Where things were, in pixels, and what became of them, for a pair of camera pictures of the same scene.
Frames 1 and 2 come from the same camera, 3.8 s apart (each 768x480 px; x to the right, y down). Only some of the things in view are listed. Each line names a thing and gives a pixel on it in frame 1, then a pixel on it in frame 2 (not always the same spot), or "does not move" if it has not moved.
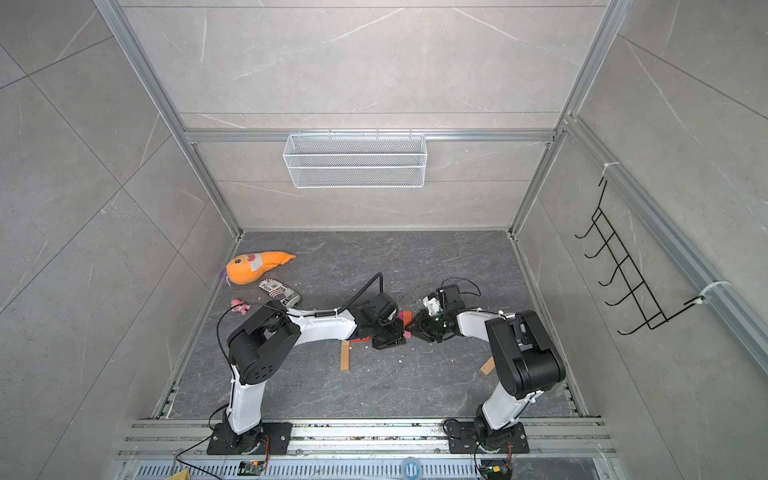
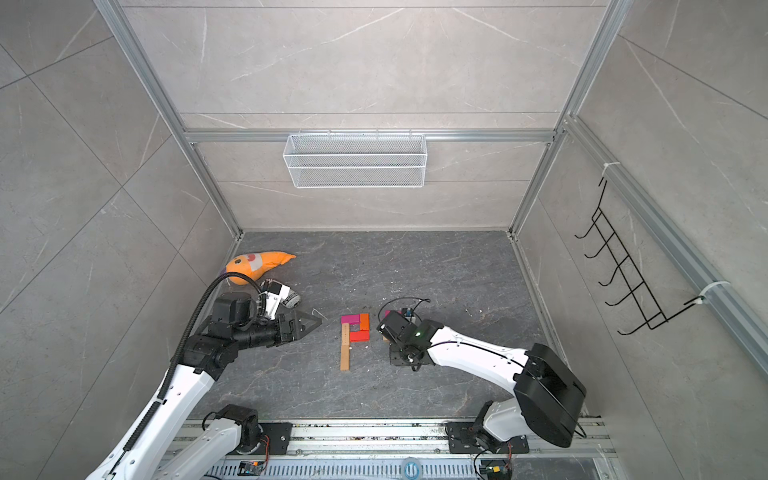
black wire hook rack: [636, 289] does not move
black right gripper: [423, 328] → [395, 357]
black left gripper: [400, 337] → [296, 325]
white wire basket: [351, 161] does not move
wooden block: [345, 355] does not move
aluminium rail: [190, 437] does not move
